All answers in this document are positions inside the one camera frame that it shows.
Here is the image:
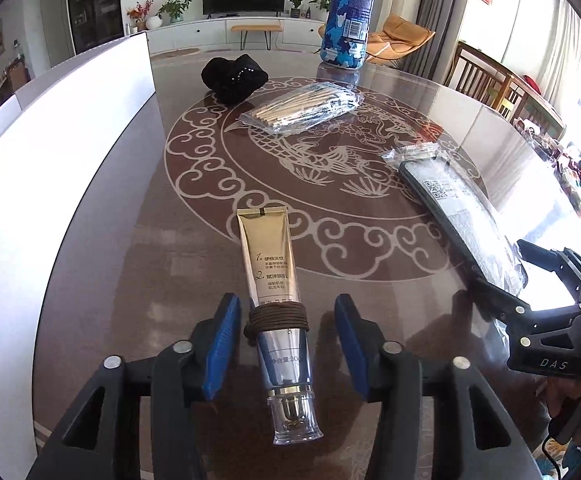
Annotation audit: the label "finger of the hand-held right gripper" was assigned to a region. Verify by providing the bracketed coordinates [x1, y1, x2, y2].
[451, 279, 581, 332]
[517, 239, 581, 302]

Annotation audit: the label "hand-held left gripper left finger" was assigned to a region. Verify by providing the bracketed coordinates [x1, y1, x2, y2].
[25, 292, 244, 480]

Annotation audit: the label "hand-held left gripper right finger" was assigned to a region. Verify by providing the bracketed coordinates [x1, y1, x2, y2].
[334, 294, 544, 480]

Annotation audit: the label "gold and silver cream tube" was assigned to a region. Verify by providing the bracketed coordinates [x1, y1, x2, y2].
[237, 206, 325, 446]

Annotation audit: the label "black item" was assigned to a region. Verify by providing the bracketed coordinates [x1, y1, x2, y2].
[383, 141, 529, 297]

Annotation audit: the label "white storage box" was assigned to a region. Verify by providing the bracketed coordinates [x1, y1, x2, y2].
[0, 31, 167, 480]

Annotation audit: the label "brown patterned glass desktop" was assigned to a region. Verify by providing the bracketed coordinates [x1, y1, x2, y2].
[30, 45, 581, 480]

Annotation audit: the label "pile of colourful clothes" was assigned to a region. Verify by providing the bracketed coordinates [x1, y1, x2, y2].
[515, 115, 581, 222]

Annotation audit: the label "wooden slatted chair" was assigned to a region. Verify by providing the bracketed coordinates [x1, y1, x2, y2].
[445, 41, 514, 111]
[501, 77, 567, 139]

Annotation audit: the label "clear pack of cotton swabs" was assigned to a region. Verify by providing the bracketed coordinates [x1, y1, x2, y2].
[237, 81, 365, 136]

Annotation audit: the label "black sequined scrunchie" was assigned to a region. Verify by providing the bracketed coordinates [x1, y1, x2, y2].
[201, 53, 270, 105]

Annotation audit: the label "grey curtain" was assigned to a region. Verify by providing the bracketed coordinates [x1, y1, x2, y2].
[403, 0, 476, 79]

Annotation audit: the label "orange lounge chair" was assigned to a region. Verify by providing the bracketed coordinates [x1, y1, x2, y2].
[365, 14, 436, 67]

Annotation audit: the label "white television cabinet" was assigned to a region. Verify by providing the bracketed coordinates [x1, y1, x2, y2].
[145, 12, 329, 56]

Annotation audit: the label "wooden bench with metal legs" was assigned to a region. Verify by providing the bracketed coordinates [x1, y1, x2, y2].
[230, 24, 284, 51]

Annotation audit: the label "blue camouflage bottle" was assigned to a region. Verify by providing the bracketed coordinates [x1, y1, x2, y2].
[319, 0, 381, 69]

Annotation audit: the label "green leafy potted plant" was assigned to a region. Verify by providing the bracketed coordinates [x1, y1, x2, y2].
[158, 0, 192, 24]

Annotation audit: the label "red flowers in vase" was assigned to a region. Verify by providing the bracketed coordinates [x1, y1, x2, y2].
[126, 2, 154, 32]

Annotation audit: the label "black glass display cabinet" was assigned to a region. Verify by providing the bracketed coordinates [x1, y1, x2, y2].
[65, 0, 124, 54]

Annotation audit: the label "brown elastic cord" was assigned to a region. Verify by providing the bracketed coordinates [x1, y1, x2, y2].
[244, 302, 310, 339]

